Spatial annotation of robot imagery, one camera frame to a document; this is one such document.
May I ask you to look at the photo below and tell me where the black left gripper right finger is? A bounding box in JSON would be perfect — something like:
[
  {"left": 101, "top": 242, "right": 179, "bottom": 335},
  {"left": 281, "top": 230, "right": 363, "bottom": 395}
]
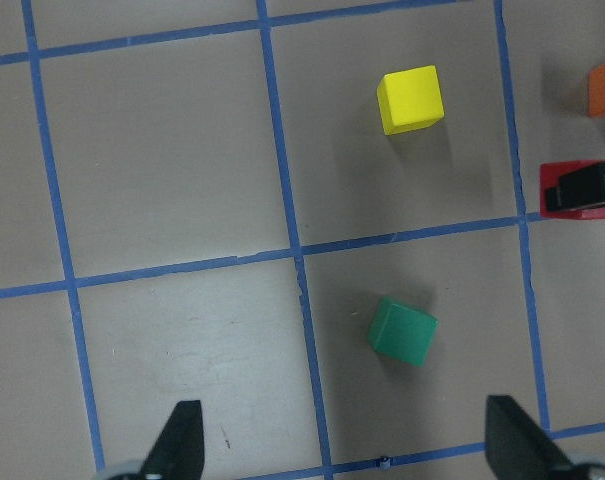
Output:
[{"left": 485, "top": 395, "right": 582, "bottom": 480}]

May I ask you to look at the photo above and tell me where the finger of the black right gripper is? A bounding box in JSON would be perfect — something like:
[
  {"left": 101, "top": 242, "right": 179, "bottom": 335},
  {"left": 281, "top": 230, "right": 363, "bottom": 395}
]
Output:
[{"left": 544, "top": 160, "right": 605, "bottom": 213}]

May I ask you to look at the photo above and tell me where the green wooden block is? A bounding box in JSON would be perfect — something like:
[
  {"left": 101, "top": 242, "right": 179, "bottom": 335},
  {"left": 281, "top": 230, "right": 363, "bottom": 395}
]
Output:
[{"left": 367, "top": 296, "right": 439, "bottom": 366}]

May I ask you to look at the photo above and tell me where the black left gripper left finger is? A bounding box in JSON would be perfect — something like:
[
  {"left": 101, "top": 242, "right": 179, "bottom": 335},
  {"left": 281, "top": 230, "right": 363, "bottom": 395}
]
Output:
[{"left": 140, "top": 400, "right": 204, "bottom": 480}]

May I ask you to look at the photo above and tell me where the yellow wooden block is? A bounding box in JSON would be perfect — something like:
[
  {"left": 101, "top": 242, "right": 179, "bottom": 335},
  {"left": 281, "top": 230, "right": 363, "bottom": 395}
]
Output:
[{"left": 376, "top": 65, "right": 445, "bottom": 136}]

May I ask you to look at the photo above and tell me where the red wooden block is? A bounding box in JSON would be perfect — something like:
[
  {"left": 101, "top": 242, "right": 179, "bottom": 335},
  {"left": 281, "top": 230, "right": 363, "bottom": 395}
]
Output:
[{"left": 539, "top": 160, "right": 605, "bottom": 220}]

